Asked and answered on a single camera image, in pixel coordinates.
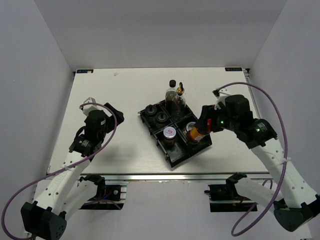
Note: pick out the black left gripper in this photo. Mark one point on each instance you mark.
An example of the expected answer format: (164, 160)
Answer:
(111, 120)

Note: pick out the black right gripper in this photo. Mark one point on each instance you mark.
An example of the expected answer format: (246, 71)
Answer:
(207, 113)

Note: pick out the brown jar red lid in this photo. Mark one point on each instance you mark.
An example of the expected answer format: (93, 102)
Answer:
(197, 132)

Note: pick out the clear bottle gold pourer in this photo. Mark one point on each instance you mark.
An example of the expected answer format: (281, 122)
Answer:
(179, 102)

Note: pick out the spice shaker black top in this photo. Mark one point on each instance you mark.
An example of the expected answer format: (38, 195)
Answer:
(161, 119)
(150, 112)

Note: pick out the small jar white lid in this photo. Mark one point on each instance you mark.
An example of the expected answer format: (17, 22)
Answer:
(169, 134)

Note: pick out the tall bottle black cap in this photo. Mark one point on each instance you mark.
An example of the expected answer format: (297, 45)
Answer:
(170, 93)

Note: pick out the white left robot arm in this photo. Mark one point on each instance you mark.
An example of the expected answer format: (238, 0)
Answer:
(46, 217)

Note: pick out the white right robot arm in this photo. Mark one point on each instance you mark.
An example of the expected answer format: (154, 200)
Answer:
(297, 202)

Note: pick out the black four-compartment tray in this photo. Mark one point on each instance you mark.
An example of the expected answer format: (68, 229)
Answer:
(182, 149)

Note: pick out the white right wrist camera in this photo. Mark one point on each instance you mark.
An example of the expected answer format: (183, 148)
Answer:
(221, 95)

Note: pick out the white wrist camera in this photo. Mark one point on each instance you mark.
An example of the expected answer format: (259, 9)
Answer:
(89, 105)
(221, 95)

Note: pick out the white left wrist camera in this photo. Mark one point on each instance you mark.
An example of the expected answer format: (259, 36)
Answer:
(89, 105)

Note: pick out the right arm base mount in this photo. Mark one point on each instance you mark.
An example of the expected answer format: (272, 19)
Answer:
(223, 198)

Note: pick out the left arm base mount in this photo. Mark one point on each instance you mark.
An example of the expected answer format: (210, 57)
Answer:
(110, 196)

